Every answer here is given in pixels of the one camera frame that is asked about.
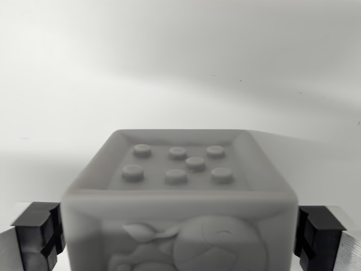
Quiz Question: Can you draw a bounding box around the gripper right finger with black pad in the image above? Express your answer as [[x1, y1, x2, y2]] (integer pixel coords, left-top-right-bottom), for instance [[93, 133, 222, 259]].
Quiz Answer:
[[293, 205, 361, 271]]

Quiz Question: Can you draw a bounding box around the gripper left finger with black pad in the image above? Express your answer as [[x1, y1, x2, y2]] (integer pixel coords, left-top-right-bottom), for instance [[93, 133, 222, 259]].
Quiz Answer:
[[0, 200, 66, 271]]

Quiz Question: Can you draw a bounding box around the grey embossed toy cube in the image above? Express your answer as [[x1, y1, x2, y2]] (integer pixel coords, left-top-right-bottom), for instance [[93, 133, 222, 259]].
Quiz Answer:
[[59, 128, 300, 271]]

